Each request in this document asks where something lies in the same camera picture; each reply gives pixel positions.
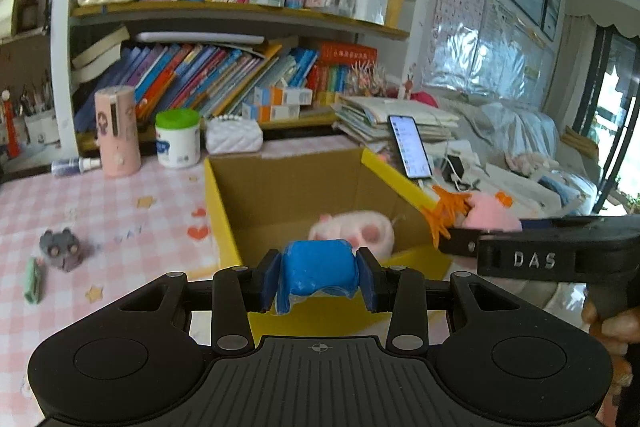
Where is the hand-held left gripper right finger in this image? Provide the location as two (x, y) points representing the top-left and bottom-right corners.
(355, 248), (538, 356)

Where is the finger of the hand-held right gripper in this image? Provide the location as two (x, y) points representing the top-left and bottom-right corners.
(439, 217), (581, 258)
(477, 232), (577, 280)

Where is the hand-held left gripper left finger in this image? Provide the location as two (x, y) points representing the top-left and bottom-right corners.
(107, 249), (284, 356)

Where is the pink doll with orange hair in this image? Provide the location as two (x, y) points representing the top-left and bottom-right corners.
(429, 185), (523, 252)

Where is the blue packet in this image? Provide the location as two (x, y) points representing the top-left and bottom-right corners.
(274, 239), (361, 315)

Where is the pink plush toy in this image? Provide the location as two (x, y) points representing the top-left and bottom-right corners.
(307, 210), (394, 255)

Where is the yellow-edged cardboard box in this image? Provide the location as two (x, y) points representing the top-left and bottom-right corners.
(202, 147), (453, 338)

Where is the person's right hand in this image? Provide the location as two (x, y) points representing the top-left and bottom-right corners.
(581, 297), (632, 388)

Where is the smartphone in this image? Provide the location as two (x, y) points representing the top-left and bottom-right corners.
(387, 114), (433, 180)

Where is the plastic covered sofa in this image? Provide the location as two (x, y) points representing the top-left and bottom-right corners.
(450, 99), (601, 218)

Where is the pink checked tablecloth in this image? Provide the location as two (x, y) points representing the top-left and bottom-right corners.
(0, 134), (381, 413)

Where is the dark framed glass door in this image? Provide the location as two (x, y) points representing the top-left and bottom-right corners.
(590, 27), (640, 218)

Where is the white quilted purse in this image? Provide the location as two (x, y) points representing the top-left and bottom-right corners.
(205, 116), (264, 156)

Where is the stack of papers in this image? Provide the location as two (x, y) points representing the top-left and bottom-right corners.
(332, 94), (461, 148)

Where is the white jar with green lid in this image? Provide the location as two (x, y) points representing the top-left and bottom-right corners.
(154, 109), (202, 168)

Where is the pink spiky ornament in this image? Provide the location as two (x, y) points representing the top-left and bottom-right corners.
(350, 62), (386, 95)

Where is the grey mouse toy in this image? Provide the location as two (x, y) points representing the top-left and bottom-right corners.
(39, 229), (83, 270)

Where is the pink cylindrical container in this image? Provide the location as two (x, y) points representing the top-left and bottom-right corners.
(94, 86), (142, 178)

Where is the row of colourful picture books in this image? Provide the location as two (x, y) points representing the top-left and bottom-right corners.
(71, 27), (351, 120)

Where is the red thick book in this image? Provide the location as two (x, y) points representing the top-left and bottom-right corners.
(320, 42), (378, 66)

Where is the small spray bottle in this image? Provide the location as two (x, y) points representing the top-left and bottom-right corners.
(51, 157), (103, 178)

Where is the green eraser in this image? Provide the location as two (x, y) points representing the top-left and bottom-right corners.
(24, 257), (47, 305)

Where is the white flat case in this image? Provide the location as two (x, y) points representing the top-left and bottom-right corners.
(132, 32), (265, 46)

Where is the white pen holder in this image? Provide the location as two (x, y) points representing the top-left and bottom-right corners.
(352, 0), (391, 26)

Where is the narrow framed picture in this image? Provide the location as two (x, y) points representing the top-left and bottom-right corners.
(542, 0), (563, 42)

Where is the white cup with brushes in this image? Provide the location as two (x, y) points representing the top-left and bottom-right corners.
(24, 109), (60, 145)

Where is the red white toy stick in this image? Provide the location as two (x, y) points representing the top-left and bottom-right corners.
(1, 89), (21, 158)

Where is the white bookshelf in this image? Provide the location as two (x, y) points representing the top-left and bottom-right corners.
(50, 0), (426, 158)

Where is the plastic covered wall chart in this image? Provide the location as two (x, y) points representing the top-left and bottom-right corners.
(477, 0), (556, 108)

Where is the pink alphabet wall poster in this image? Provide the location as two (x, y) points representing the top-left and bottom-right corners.
(422, 0), (488, 88)

